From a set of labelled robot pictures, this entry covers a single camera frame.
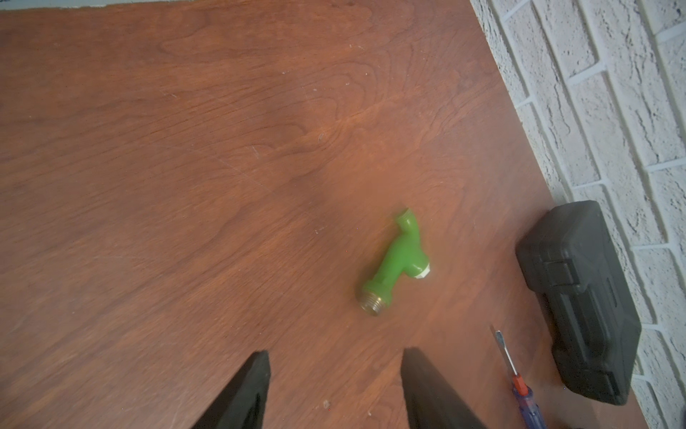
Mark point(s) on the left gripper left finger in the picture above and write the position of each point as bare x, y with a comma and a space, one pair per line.
242, 402

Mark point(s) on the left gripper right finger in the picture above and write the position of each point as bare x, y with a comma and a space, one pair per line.
430, 400

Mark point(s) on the blue red screwdriver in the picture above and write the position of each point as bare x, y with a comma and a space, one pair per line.
527, 405

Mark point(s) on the green pipe fitting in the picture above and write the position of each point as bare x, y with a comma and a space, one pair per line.
405, 256

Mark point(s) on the black plastic tool case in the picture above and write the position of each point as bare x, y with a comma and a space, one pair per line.
569, 260

